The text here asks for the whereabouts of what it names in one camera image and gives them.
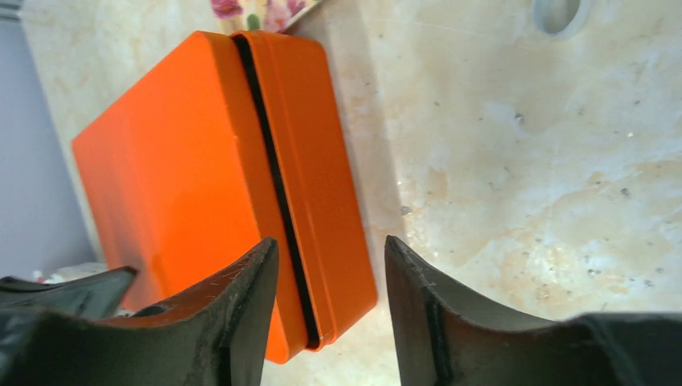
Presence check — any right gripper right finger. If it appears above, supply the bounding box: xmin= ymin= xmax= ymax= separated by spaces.
xmin=384 ymin=236 xmax=681 ymax=385

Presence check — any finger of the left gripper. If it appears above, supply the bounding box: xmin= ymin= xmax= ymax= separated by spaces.
xmin=1 ymin=266 xmax=138 ymax=320

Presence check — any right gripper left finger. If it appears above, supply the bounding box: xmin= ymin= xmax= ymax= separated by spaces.
xmin=1 ymin=238 xmax=279 ymax=385

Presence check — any orange cookie box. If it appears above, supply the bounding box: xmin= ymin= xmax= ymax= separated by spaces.
xmin=232 ymin=31 xmax=378 ymax=363

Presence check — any orange box lid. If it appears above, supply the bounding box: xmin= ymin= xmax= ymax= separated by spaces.
xmin=72 ymin=31 xmax=307 ymax=363

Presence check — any floral tray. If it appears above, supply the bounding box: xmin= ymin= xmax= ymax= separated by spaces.
xmin=210 ymin=0 xmax=320 ymax=35

